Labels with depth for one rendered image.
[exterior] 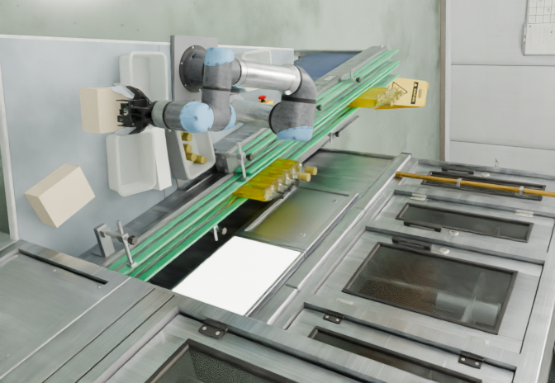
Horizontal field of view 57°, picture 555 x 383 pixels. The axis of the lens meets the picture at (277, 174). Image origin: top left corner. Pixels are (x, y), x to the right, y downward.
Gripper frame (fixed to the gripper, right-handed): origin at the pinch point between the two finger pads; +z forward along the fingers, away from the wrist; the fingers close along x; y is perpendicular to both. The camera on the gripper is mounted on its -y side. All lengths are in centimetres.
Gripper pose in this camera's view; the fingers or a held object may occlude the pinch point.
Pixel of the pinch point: (116, 109)
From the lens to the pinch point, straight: 154.9
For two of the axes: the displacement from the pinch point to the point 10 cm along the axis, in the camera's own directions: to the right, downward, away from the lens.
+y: -5.5, 1.7, -8.1
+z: -8.3, -1.3, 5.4
